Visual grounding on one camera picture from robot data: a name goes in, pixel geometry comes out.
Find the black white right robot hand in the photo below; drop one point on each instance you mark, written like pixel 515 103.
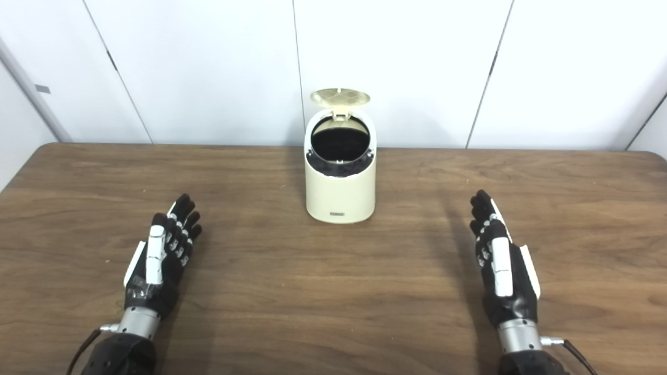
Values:
pixel 503 265

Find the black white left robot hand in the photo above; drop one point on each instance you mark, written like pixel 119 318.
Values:
pixel 159 260

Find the round cream bin lid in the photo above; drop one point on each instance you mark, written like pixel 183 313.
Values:
pixel 340 97

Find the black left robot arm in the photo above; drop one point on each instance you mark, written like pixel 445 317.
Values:
pixel 127 346

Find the cream-colored bin body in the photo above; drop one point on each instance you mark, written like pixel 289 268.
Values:
pixel 340 195

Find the small grey wall tag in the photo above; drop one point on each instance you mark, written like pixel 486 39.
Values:
pixel 42 89

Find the grey wall corner post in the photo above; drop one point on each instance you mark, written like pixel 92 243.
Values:
pixel 34 94

